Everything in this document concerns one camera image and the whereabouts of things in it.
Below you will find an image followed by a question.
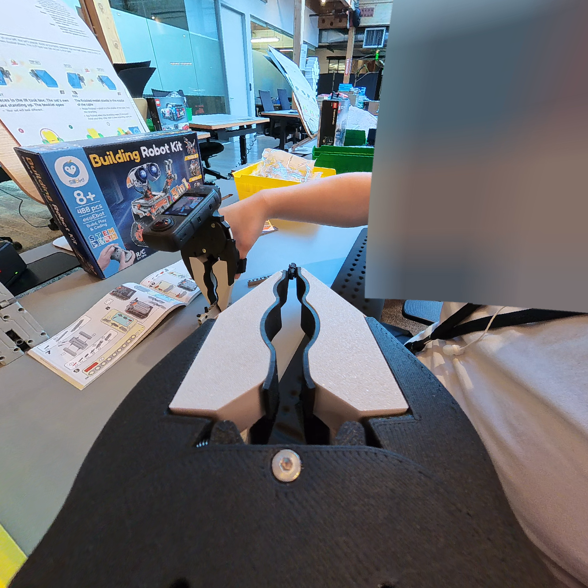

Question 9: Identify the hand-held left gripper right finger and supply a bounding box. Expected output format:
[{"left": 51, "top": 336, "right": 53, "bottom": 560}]
[{"left": 294, "top": 268, "right": 409, "bottom": 445}]

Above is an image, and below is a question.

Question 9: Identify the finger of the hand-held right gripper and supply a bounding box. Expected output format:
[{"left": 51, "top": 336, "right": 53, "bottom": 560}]
[
  {"left": 188, "top": 255, "right": 219, "bottom": 308},
  {"left": 212, "top": 257, "right": 236, "bottom": 314}
]

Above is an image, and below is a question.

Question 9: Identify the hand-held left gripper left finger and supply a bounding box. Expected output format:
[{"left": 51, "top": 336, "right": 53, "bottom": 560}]
[{"left": 169, "top": 270, "right": 290, "bottom": 445}]

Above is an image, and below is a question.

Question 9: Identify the yellow parts bin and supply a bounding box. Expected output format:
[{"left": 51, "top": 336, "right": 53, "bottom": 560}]
[{"left": 0, "top": 524, "right": 27, "bottom": 584}]

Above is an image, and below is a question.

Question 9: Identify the person's right forearm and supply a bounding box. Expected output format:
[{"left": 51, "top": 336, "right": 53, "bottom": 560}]
[{"left": 264, "top": 172, "right": 373, "bottom": 228}]

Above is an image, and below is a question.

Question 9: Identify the empty office desk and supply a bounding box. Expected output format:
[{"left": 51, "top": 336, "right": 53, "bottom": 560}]
[{"left": 188, "top": 114, "right": 269, "bottom": 166}]

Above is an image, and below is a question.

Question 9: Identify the person's right hand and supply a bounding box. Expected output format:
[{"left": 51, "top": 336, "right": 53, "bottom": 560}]
[{"left": 220, "top": 195, "right": 273, "bottom": 278}]

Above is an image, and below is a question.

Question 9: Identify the black office chair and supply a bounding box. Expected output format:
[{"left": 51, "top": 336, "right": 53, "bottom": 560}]
[{"left": 198, "top": 140, "right": 230, "bottom": 182}]

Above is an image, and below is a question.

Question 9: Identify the black chair armrest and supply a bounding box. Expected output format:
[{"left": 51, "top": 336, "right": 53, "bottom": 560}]
[{"left": 403, "top": 300, "right": 444, "bottom": 326}]

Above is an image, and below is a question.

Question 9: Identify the black perforated panel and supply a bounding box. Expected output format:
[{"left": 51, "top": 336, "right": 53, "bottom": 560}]
[{"left": 331, "top": 227, "right": 384, "bottom": 318}]

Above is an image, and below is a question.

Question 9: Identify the open instruction booklet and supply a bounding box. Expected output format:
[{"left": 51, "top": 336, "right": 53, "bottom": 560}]
[{"left": 28, "top": 259, "right": 203, "bottom": 390}]

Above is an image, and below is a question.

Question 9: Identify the pile of clear plastic bags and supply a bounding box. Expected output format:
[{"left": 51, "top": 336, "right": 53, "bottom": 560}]
[{"left": 252, "top": 148, "right": 322, "bottom": 182}]

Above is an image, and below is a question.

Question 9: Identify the blue robot kit box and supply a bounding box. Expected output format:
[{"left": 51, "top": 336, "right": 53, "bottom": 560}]
[{"left": 14, "top": 130, "right": 205, "bottom": 279}]

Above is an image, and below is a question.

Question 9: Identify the car model kit box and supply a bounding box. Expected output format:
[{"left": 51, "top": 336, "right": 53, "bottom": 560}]
[{"left": 147, "top": 92, "right": 191, "bottom": 131}]

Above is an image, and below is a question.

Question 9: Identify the black flat pad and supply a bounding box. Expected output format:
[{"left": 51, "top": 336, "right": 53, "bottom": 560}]
[{"left": 9, "top": 252, "right": 81, "bottom": 295}]

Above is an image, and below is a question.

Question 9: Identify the green bin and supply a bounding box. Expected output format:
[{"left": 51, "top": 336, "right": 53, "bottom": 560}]
[{"left": 312, "top": 145, "right": 375, "bottom": 174}]

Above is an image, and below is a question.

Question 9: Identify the black product box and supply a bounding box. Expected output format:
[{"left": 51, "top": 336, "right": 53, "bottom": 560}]
[{"left": 317, "top": 97, "right": 350, "bottom": 148}]

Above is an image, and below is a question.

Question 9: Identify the black folded board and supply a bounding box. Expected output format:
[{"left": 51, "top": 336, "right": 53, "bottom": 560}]
[{"left": 112, "top": 61, "right": 157, "bottom": 98}]

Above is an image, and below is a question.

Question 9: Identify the tilted instruction board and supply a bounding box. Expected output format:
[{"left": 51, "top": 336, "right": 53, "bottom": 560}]
[{"left": 266, "top": 45, "right": 320, "bottom": 136}]

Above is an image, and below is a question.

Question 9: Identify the black charger box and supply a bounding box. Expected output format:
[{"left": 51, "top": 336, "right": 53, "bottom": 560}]
[{"left": 0, "top": 241, "right": 27, "bottom": 288}]

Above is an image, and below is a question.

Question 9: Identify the grey brick model assembly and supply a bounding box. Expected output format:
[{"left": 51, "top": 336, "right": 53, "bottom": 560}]
[{"left": 0, "top": 282, "right": 49, "bottom": 366}]

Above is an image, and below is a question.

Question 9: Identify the white instruction poster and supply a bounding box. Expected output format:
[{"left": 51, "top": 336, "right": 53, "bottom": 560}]
[{"left": 0, "top": 0, "right": 150, "bottom": 147}]

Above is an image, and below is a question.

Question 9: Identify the white earbud cord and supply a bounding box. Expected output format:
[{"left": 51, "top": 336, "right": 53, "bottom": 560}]
[{"left": 441, "top": 305, "right": 506, "bottom": 356}]

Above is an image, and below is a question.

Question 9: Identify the black lanyard strap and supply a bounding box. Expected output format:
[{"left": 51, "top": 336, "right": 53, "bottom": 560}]
[{"left": 406, "top": 303, "right": 588, "bottom": 354}]

